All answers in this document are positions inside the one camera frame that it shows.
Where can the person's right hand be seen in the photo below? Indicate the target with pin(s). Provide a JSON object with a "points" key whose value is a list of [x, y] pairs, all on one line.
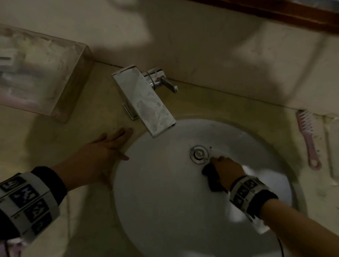
{"points": [[228, 170]]}

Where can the person's left hand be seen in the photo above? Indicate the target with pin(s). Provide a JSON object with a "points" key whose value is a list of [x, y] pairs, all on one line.
{"points": [[90, 159]]}

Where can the white ceramic sink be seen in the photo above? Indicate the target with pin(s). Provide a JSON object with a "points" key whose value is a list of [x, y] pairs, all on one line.
{"points": [[167, 204]]}

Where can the clear box with toiletries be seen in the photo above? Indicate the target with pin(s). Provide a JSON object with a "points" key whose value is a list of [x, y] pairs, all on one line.
{"points": [[68, 92]]}

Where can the person's right forearm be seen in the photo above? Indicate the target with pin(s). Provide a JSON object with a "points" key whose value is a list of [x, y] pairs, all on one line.
{"points": [[308, 241]]}

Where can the chrome sink drain plug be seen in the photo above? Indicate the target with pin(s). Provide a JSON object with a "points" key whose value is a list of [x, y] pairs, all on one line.
{"points": [[198, 154]]}

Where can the right wrist marker band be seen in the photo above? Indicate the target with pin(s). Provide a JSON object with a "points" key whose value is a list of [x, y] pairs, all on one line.
{"points": [[251, 195]]}

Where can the wrist marker band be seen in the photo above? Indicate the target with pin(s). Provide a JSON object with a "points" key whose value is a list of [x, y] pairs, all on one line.
{"points": [[251, 195], [21, 201]]}

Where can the chrome square faucet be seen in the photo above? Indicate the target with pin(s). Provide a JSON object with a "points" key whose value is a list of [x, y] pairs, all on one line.
{"points": [[145, 102]]}

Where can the left wrist marker band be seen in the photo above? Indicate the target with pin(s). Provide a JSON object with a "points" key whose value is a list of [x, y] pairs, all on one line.
{"points": [[21, 201]]}

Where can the pile of toiletry packets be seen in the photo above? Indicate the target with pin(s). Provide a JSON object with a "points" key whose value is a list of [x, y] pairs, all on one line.
{"points": [[24, 66]]}

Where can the pink comb counter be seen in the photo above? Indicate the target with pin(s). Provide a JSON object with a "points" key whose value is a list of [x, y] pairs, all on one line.
{"points": [[16, 249]]}

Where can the wood-framed mirror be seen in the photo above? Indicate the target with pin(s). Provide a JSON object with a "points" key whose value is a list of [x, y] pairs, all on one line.
{"points": [[265, 9]]}

